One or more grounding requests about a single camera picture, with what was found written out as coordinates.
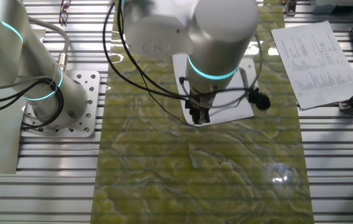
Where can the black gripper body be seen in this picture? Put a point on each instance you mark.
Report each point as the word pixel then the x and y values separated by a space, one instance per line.
pixel 198 104

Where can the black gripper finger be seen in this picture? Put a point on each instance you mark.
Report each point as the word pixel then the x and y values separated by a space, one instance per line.
pixel 196 118
pixel 206 116

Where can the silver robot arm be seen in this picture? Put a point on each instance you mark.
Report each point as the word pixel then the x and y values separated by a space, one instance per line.
pixel 219 37

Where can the green marble pattern mat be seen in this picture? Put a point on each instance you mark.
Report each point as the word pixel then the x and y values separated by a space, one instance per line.
pixel 195 171

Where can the printed white paper sheet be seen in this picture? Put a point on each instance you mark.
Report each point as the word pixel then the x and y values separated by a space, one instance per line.
pixel 316 62

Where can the red framed eyeglasses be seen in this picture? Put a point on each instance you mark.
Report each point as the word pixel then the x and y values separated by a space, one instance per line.
pixel 61 18

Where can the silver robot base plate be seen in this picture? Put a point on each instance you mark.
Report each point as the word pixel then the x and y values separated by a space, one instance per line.
pixel 96 109

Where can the grey metal bracket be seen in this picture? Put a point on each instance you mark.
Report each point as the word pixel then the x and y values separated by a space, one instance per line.
pixel 290 7

